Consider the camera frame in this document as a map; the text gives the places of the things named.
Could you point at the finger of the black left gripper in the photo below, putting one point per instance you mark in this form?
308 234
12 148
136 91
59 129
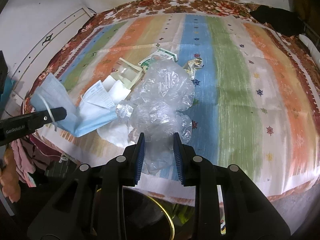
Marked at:
20 126

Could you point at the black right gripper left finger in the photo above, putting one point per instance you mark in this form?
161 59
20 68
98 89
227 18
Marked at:
126 169

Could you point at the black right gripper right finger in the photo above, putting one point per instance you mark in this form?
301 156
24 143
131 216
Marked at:
192 169

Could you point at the blue surgical face mask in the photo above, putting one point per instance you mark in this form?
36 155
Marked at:
80 120

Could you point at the clear plastic bag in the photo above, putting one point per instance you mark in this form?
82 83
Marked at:
157 108

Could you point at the gold rimmed trash bin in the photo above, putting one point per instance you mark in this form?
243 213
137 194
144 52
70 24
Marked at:
152 218

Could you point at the pink clothes pile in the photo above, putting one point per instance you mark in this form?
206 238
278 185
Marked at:
18 167

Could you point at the crumpled white tissue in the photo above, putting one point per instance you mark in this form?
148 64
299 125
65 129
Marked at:
116 133

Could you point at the white folded napkin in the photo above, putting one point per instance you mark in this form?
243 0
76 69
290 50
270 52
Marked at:
116 89

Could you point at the white printed paper leaflet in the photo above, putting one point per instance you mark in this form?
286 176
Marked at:
97 95

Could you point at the colourful striped bed mat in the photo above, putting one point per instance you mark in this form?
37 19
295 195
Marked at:
254 105

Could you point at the cream snack wrapper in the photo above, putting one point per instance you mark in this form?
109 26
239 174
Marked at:
126 72

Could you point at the gold foil wrapper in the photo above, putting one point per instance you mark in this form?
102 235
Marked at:
192 66

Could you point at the green white medicine box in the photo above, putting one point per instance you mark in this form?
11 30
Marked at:
159 54

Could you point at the floral brown blanket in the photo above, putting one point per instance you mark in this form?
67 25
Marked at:
300 45

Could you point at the black cloth on bed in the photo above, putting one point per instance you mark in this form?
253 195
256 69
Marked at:
282 21

